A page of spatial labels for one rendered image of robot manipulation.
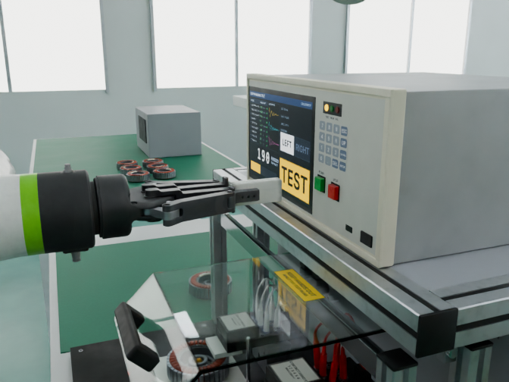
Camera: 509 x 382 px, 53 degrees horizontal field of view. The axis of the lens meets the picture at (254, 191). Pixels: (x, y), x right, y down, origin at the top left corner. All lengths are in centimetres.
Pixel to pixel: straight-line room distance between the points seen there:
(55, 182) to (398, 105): 38
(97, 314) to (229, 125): 447
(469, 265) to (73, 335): 88
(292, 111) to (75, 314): 79
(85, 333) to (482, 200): 89
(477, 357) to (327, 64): 555
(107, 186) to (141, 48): 478
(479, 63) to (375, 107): 682
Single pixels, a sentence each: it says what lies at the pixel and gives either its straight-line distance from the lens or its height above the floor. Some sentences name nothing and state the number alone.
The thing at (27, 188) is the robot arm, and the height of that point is 122.
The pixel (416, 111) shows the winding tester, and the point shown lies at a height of 130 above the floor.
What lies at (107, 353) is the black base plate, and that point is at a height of 77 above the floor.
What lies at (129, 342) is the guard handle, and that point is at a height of 106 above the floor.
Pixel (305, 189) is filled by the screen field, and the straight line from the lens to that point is 76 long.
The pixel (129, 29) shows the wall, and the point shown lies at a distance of 535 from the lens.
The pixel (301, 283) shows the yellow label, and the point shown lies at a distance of 69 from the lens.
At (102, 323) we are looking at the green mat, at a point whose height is 75.
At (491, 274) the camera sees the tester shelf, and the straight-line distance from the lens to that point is 65.
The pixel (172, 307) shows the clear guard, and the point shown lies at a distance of 63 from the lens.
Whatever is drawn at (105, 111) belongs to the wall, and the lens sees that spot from 535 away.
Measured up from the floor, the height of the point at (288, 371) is 92.
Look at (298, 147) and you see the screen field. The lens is 77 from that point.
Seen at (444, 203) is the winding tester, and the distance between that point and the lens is 65.
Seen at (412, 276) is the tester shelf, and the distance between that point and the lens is 61.
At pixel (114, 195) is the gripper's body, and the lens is 60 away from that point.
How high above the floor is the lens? 136
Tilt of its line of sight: 15 degrees down
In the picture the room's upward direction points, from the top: straight up
